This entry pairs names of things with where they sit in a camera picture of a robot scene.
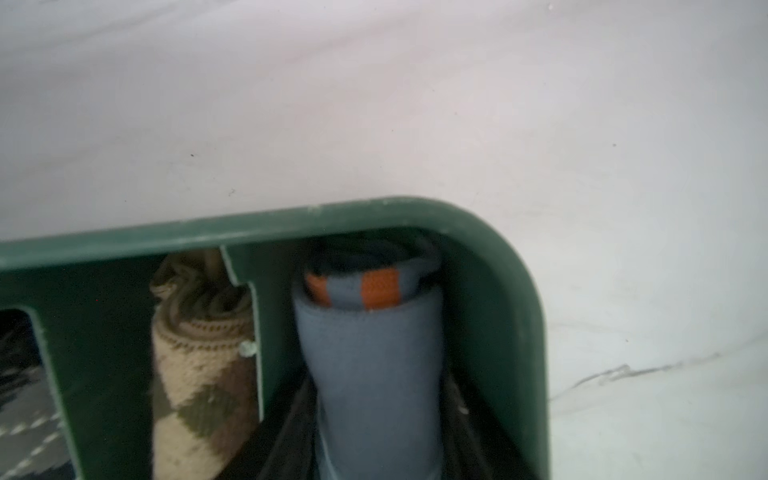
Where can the brown patterned rolled sock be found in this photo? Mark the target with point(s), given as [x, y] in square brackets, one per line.
[204, 391]

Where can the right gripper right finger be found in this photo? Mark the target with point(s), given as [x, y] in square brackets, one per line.
[475, 445]

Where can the blue green orange sock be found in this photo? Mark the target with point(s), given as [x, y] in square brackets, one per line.
[368, 311]

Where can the green plastic divider tray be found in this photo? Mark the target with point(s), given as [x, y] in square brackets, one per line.
[88, 297]

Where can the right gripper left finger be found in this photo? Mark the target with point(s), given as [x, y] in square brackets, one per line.
[282, 446]

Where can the black white patterned rolled sock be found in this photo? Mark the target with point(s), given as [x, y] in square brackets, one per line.
[32, 444]

